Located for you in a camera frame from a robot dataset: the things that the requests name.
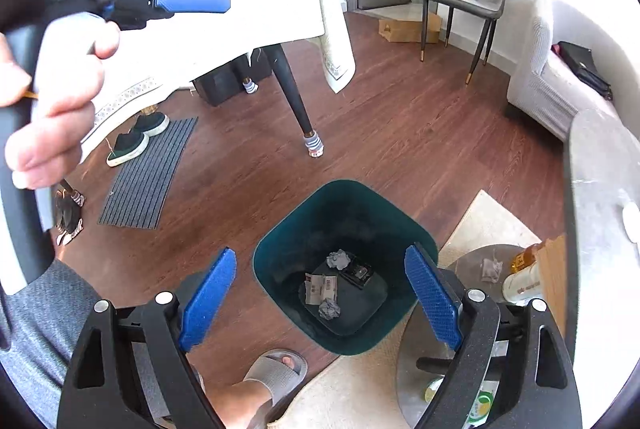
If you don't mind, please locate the black foil bag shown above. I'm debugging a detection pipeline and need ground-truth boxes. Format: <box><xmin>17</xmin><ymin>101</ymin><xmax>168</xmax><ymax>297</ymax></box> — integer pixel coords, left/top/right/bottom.
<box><xmin>340</xmin><ymin>259</ymin><xmax>374</xmax><ymax>289</ymax></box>

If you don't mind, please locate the white paper ball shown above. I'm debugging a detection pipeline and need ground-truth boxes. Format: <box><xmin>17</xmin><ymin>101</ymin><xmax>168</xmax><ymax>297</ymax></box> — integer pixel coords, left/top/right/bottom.
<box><xmin>318</xmin><ymin>298</ymin><xmax>341</xmax><ymax>321</ymax></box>

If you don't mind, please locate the red white SanDisk box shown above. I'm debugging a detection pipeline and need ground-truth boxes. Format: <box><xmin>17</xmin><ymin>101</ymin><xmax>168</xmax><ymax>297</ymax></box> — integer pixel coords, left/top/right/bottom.
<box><xmin>304</xmin><ymin>274</ymin><xmax>338</xmax><ymax>305</ymax></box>

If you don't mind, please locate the dark green trash bin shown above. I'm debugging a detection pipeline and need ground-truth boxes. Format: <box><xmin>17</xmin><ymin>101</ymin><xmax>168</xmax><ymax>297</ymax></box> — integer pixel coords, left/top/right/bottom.
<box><xmin>253</xmin><ymin>180</ymin><xmax>438</xmax><ymax>355</ymax></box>

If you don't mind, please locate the person's left hand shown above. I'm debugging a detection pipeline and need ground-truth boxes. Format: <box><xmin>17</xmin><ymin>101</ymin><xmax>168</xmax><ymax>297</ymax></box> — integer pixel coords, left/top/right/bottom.
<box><xmin>1</xmin><ymin>15</ymin><xmax>119</xmax><ymax>190</ymax></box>

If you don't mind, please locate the round grey marble coffee table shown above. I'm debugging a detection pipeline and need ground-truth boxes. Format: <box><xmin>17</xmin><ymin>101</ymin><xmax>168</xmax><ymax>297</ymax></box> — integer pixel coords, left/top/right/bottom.
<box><xmin>394</xmin><ymin>108</ymin><xmax>640</xmax><ymax>429</ymax></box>

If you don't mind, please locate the black box under table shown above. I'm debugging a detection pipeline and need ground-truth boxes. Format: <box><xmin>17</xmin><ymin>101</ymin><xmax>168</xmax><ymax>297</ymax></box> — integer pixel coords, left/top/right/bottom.
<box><xmin>193</xmin><ymin>48</ymin><xmax>272</xmax><ymax>106</ymax></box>

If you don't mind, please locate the white patterned tablecloth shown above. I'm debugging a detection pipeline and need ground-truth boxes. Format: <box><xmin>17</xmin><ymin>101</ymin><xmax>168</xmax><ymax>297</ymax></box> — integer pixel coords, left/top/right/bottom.
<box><xmin>29</xmin><ymin>0</ymin><xmax>357</xmax><ymax>230</ymax></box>

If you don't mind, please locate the amber liquid bottle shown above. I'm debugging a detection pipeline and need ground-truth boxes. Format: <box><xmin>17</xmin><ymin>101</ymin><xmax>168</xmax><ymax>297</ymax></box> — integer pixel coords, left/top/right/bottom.
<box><xmin>510</xmin><ymin>243</ymin><xmax>542</xmax><ymax>274</ymax></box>

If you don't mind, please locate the grey slipper on foot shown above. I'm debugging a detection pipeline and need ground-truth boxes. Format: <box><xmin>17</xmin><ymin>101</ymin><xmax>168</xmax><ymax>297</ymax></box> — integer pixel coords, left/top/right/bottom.
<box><xmin>243</xmin><ymin>349</ymin><xmax>308</xmax><ymax>428</ymax></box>

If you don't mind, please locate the yellow drink bottle green cap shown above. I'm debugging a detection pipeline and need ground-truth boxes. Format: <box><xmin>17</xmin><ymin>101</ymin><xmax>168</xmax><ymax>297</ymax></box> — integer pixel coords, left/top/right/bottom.
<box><xmin>423</xmin><ymin>377</ymin><xmax>499</xmax><ymax>429</ymax></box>

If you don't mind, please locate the beige woven rug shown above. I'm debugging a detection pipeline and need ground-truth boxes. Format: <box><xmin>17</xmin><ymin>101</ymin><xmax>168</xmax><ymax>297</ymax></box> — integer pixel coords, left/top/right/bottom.
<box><xmin>268</xmin><ymin>191</ymin><xmax>540</xmax><ymax>429</ymax></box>

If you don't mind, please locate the green white sneaker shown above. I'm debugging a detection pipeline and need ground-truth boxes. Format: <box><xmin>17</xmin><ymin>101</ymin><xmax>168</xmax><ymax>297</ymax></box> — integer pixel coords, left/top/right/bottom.
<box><xmin>132</xmin><ymin>112</ymin><xmax>170</xmax><ymax>137</ymax></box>
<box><xmin>106</xmin><ymin>130</ymin><xmax>149</xmax><ymax>167</ymax></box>

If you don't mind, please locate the grey striped floor mat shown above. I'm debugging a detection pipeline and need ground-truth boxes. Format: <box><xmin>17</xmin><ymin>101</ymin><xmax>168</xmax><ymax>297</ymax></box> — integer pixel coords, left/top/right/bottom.
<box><xmin>98</xmin><ymin>117</ymin><xmax>198</xmax><ymax>230</ymax></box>

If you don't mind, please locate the grey trouser leg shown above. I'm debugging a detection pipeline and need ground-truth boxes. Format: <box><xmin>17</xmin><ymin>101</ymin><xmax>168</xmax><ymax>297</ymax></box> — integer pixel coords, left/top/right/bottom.
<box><xmin>1</xmin><ymin>260</ymin><xmax>100</xmax><ymax>428</ymax></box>

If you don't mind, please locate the black table leg with sock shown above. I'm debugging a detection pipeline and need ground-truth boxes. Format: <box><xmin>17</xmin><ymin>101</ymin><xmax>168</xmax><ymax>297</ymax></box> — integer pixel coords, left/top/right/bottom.
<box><xmin>262</xmin><ymin>44</ymin><xmax>324</xmax><ymax>158</ymax></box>

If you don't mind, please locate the brown cardboard box on floor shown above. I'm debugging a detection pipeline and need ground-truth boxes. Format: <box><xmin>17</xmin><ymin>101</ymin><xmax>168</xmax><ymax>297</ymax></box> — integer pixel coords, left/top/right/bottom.
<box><xmin>378</xmin><ymin>12</ymin><xmax>442</xmax><ymax>44</ymax></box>

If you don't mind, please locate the grey armchair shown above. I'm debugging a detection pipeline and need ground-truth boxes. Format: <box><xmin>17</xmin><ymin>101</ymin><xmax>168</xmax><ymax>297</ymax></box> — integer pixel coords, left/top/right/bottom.
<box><xmin>506</xmin><ymin>0</ymin><xmax>639</xmax><ymax>141</ymax></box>

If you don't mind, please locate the black handbag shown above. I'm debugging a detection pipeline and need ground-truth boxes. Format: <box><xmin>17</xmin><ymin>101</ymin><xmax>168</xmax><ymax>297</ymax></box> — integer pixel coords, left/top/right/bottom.
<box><xmin>551</xmin><ymin>41</ymin><xmax>613</xmax><ymax>101</ymax></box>

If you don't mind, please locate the grey dining chair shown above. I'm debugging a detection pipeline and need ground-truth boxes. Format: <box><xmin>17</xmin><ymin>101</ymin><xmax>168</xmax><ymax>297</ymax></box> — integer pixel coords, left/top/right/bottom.
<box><xmin>420</xmin><ymin>0</ymin><xmax>506</xmax><ymax>85</ymax></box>

